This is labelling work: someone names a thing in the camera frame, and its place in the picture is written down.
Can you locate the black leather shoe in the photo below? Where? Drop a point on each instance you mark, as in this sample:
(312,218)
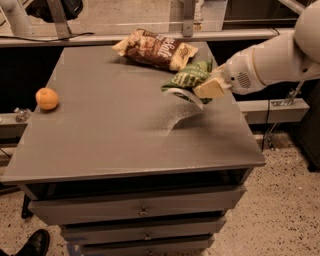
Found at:
(36,245)

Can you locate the grey metal bracket post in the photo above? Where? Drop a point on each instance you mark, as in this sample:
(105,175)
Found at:
(188,17)
(59,19)

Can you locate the brown sea salt chip bag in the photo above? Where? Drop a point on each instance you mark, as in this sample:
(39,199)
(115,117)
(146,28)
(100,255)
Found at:
(153,49)

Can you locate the orange fruit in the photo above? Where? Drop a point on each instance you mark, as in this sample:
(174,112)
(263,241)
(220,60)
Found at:
(47,99)

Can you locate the grey metal bracket post centre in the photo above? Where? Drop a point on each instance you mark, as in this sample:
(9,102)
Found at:
(188,17)

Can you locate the black round object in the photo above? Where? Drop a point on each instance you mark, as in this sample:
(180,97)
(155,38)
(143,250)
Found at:
(48,9)

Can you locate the bottom grey drawer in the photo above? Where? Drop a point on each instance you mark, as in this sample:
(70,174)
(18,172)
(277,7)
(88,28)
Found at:
(148,248)

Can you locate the crumpled clear plastic object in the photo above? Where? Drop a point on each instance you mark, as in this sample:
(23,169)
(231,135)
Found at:
(22,115)

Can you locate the green jalapeno chip bag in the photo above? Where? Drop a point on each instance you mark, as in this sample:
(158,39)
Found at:
(186,80)

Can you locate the grey drawer cabinet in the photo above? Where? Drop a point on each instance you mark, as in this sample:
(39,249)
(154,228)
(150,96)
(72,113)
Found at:
(114,132)

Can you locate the middle grey drawer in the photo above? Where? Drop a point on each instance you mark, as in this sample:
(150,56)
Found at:
(144,231)

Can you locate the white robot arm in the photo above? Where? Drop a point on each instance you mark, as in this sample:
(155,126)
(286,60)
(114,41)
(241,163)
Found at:
(289,57)

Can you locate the top grey drawer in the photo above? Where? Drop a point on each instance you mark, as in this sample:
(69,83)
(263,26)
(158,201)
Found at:
(139,205)

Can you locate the white pipe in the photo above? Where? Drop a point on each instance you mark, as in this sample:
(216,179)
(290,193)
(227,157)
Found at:
(17,17)

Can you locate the grey drawer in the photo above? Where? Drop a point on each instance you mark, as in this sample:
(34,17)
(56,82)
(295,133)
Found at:
(139,205)
(144,231)
(148,248)

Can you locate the grey metal rail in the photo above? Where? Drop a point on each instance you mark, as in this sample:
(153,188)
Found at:
(89,38)

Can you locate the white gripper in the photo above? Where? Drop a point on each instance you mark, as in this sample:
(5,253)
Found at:
(239,72)

